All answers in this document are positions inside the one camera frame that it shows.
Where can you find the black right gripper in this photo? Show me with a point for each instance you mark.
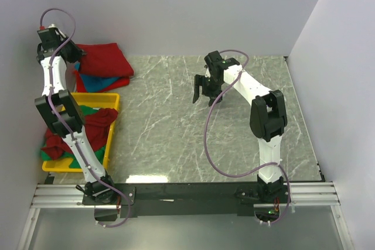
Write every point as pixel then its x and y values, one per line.
pixel 200 81

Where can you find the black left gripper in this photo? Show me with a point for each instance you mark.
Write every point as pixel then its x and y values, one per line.
pixel 77 54

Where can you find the dark red t-shirt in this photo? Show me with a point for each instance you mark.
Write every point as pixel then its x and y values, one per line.
pixel 104 60
pixel 97 126

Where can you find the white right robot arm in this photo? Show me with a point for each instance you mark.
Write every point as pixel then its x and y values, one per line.
pixel 268 119

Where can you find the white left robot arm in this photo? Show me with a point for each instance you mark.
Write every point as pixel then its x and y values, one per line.
pixel 73 131

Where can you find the folded blue t-shirt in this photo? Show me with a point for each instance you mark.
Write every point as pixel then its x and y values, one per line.
pixel 92 84

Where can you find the folded bright red t-shirt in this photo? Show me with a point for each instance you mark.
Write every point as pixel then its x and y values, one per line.
pixel 122 81

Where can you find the crumpled dark red t-shirt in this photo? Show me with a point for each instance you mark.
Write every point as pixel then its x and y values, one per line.
pixel 97 126

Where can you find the green t-shirt in bin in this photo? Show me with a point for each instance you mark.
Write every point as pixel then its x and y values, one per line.
pixel 61 165

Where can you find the black base crossbar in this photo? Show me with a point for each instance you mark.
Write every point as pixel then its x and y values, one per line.
pixel 158 199

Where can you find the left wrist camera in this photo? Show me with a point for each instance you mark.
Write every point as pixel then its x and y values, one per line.
pixel 48 37

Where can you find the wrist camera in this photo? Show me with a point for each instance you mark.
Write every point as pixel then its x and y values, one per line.
pixel 48 37
pixel 212 58

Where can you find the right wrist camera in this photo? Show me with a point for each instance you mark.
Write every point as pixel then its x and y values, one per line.
pixel 212 58

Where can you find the aluminium rail frame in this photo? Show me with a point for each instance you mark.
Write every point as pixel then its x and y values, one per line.
pixel 302 194

